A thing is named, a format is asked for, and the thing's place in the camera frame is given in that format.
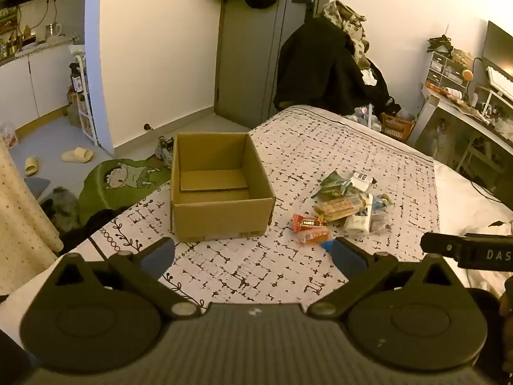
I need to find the cardboard box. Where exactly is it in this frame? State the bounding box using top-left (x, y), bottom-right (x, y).
top-left (170, 132), bottom-right (276, 243)

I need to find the grey door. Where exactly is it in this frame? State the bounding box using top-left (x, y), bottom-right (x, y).
top-left (214, 0), bottom-right (335, 129)

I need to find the white desk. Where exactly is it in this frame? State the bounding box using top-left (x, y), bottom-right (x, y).
top-left (415, 88), bottom-right (513, 181)

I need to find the grey drawer organizer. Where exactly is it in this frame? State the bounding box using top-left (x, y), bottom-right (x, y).
top-left (427, 50), bottom-right (467, 89)

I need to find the clear plastic snack packet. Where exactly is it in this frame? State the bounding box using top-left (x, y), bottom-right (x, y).
top-left (369, 209), bottom-right (391, 234)

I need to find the white black-label snack packet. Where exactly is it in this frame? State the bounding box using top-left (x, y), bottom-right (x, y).
top-left (349, 170), bottom-right (377, 193)

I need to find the white kitchen cabinet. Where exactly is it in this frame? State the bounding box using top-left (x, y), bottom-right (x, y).
top-left (0, 44), bottom-right (87, 133)

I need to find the black cloth pile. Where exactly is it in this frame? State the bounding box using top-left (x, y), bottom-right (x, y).
top-left (60, 209), bottom-right (129, 253)

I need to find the black coat on chair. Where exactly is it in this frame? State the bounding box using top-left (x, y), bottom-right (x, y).
top-left (273, 18), bottom-right (391, 115)

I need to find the white duvet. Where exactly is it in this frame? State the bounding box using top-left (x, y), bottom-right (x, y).
top-left (433, 162), bottom-right (513, 297)

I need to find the orange snack packet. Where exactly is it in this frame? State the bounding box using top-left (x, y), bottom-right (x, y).
top-left (300, 228), bottom-right (331, 246)

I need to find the green cartoon rug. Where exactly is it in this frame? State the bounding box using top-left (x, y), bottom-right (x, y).
top-left (78, 158), bottom-right (173, 225)

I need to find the black door handle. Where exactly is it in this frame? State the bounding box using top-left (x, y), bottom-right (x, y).
top-left (292, 0), bottom-right (317, 21)

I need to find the patterned beige garment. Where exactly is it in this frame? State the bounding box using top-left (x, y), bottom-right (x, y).
top-left (321, 1), bottom-right (371, 65)

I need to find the red snack bar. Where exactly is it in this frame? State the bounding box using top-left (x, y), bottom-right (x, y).
top-left (292, 214), bottom-right (326, 233)

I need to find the woven basket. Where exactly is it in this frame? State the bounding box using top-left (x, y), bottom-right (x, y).
top-left (453, 48), bottom-right (474, 69)

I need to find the tan biscuit packet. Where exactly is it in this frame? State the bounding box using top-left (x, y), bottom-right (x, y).
top-left (314, 193), bottom-right (371, 222)

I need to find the grey floor mat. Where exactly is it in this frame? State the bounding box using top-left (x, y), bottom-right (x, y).
top-left (24, 176), bottom-right (52, 201)

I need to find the computer monitor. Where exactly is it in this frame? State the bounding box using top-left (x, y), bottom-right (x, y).
top-left (481, 20), bottom-right (513, 73)

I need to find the white keyboard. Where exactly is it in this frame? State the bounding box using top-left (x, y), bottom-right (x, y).
top-left (487, 66), bottom-right (513, 101)

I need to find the orange plastic basket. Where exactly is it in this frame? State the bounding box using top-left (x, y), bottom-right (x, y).
top-left (381, 113), bottom-right (415, 141)

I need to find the grey white sneaker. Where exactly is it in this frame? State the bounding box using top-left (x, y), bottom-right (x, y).
top-left (156, 136), bottom-right (175, 168)

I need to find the grey fluffy rug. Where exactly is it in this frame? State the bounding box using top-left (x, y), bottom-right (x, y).
top-left (48, 186), bottom-right (81, 229)

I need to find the dotted cream cloth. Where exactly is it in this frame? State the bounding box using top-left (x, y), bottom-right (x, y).
top-left (0, 136), bottom-right (65, 297)

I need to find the green snack packet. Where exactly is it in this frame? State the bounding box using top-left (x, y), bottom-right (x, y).
top-left (312, 170), bottom-right (354, 201)

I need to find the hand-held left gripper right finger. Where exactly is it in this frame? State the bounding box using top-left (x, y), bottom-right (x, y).
top-left (308, 236), bottom-right (466, 321)

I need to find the red white plastic bag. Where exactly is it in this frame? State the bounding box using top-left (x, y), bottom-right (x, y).
top-left (0, 122), bottom-right (19, 148)

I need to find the white storage rack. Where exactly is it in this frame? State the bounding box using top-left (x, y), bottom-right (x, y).
top-left (70, 54), bottom-right (99, 145)

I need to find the plain white snack packet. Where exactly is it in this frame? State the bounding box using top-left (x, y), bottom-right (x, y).
top-left (342, 209), bottom-right (373, 233)

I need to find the patterned white bed blanket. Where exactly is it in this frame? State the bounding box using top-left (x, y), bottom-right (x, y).
top-left (0, 104), bottom-right (442, 349)

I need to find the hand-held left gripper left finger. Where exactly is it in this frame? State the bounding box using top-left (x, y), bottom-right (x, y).
top-left (52, 237), bottom-right (203, 321)

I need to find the dark green model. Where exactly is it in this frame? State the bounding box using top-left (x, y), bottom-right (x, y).
top-left (427, 34), bottom-right (453, 53)

